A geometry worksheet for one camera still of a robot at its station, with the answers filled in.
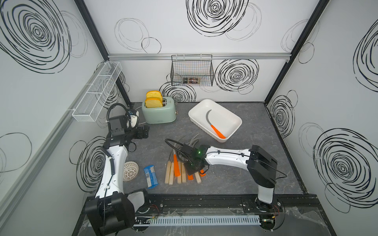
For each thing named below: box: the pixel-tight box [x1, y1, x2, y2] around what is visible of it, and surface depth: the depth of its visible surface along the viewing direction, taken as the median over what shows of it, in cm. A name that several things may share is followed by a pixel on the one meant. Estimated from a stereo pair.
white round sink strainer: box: [123, 161, 139, 182], surface depth 85 cm
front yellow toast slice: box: [144, 96, 163, 109], surface depth 97 cm
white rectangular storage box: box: [188, 98, 243, 143], surface depth 110 cm
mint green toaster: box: [141, 96, 178, 124], surface depth 101 cm
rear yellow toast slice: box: [145, 90, 163, 100], surface depth 98 cm
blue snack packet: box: [143, 164, 159, 190], surface depth 84 cm
